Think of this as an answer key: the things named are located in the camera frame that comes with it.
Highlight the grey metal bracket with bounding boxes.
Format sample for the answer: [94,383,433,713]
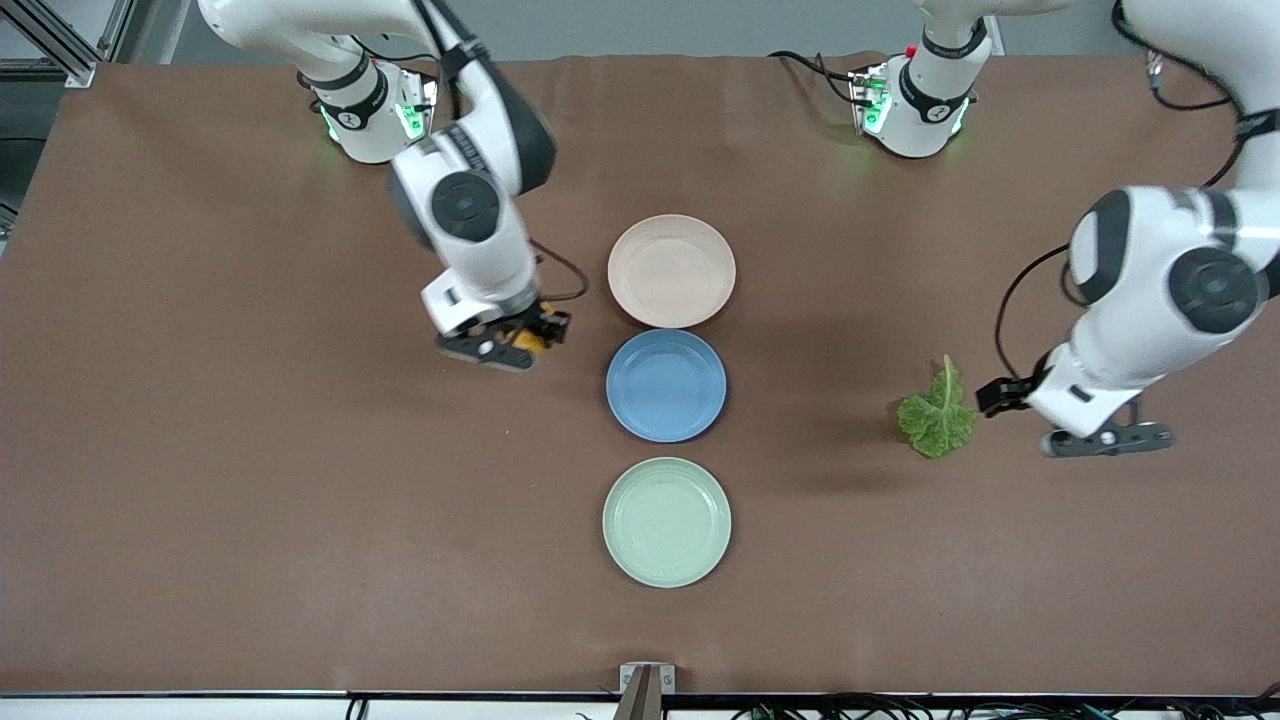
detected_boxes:
[618,661,677,720]

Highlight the blue round plate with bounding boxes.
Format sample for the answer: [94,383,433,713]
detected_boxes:
[605,329,729,445]

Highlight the pink round plate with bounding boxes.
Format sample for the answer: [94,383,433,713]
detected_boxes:
[607,214,738,330]

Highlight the green round plate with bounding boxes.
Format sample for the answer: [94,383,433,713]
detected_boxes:
[601,456,733,590]

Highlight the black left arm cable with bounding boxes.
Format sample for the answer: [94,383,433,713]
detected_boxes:
[993,242,1073,383]

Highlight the black base power cable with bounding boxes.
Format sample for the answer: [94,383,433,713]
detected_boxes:
[767,49,863,107]

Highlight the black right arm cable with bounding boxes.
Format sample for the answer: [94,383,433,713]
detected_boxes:
[528,238,591,305]

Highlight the black cable bundle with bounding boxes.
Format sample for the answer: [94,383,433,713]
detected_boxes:
[730,688,1280,720]

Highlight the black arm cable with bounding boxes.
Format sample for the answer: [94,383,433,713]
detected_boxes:
[528,238,591,305]
[993,242,1073,383]

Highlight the green lettuce leaf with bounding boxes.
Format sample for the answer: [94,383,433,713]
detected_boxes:
[896,354,980,461]

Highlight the brown table cover sheet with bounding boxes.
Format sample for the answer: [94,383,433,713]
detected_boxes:
[0,52,1280,697]

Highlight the aluminium frame profile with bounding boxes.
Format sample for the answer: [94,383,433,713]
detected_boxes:
[0,0,133,90]

